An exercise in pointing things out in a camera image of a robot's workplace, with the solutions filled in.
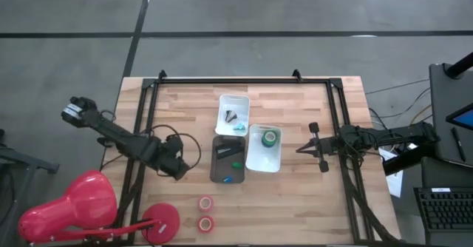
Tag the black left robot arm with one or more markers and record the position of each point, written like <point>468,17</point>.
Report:
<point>122,138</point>

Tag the teal staple remover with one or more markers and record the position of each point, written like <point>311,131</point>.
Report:
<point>240,126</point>

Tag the green mini stapler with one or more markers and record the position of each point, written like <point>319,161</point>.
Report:
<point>237,164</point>

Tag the blue mini stapler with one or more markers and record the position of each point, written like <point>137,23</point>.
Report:
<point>228,179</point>

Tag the white plastic bin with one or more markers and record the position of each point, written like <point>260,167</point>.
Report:
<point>264,158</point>
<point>233,104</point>

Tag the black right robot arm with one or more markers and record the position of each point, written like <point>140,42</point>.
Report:
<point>399,134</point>

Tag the white paper sheet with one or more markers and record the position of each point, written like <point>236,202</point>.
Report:
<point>395,182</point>

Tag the green tape roll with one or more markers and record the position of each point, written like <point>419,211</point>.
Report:
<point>269,139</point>

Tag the red desk lamp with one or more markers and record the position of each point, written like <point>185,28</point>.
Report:
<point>85,202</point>

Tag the black stapler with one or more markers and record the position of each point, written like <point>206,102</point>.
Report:
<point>227,152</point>

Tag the black floor stand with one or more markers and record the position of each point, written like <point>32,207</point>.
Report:
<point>22,162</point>

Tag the tablet screen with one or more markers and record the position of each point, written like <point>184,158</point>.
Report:
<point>463,119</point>

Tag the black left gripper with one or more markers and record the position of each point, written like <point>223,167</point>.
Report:
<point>171,158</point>

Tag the black metal table frame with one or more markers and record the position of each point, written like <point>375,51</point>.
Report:
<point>240,80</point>

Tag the black keyboard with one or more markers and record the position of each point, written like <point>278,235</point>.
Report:
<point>447,208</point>

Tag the gray plastic bin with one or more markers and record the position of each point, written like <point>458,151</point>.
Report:
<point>221,169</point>

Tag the black pen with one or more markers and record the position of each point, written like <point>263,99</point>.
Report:
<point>458,143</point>

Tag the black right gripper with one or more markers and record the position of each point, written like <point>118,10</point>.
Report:
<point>327,146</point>

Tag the red tape roll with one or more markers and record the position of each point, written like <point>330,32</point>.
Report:
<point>200,203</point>
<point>200,224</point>

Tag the black side shelf bar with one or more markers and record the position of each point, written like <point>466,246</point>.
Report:
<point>406,162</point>

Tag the black pole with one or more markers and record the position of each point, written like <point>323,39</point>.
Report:
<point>460,67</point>

